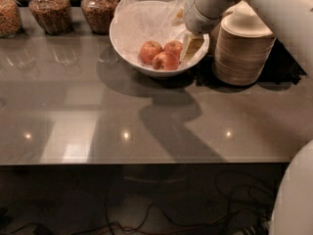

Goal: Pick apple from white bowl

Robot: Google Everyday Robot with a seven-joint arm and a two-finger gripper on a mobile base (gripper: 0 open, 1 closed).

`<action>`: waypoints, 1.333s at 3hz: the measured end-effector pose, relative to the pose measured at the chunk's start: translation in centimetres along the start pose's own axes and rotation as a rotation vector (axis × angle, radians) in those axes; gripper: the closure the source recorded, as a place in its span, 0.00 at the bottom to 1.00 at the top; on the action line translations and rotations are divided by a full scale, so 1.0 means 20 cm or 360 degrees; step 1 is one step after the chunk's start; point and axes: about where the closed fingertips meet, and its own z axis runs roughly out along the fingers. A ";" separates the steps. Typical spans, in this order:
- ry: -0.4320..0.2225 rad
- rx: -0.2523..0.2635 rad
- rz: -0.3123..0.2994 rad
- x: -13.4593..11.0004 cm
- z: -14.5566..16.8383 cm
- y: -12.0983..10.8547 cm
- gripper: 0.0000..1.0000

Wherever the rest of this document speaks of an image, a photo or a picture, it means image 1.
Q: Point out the left red apple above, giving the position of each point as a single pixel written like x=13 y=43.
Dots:
x=149 y=50

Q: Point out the front stack of paper bowls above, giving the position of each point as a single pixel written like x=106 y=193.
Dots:
x=243 y=46

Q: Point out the white ceramic bowl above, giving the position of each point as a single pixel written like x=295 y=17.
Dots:
x=130 y=54

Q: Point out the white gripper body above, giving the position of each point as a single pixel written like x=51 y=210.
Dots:
x=200 y=20

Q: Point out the red apple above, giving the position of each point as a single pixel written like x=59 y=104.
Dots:
x=165 y=61
x=149 y=50
x=174 y=46

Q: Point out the black mat under bowls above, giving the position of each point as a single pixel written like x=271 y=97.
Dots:
x=280 y=67

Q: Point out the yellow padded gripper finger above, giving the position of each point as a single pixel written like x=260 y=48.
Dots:
x=178 y=17
x=191 y=45

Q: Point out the right glass cereal jar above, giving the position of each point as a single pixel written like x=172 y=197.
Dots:
x=98 y=14

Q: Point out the front red apple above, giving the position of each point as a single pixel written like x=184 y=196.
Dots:
x=165 y=61

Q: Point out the glass cereal jar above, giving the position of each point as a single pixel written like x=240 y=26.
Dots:
x=98 y=14
x=10 y=18
x=53 y=16

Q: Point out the right rear red apple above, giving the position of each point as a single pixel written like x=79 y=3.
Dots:
x=174 y=46

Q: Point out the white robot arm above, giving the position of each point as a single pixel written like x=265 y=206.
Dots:
x=292 y=22

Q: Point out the middle glass cereal jar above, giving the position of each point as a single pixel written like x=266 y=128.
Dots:
x=53 y=16

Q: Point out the white tissue paper liner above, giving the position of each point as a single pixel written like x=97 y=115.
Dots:
x=146 y=23

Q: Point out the left glass cereal jar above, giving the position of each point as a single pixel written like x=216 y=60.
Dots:
x=10 y=18

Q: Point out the rear stack of paper bowls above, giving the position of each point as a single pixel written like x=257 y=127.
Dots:
x=214 y=34

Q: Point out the stack of paper bowls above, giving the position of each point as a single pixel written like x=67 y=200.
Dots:
x=243 y=46
x=214 y=34

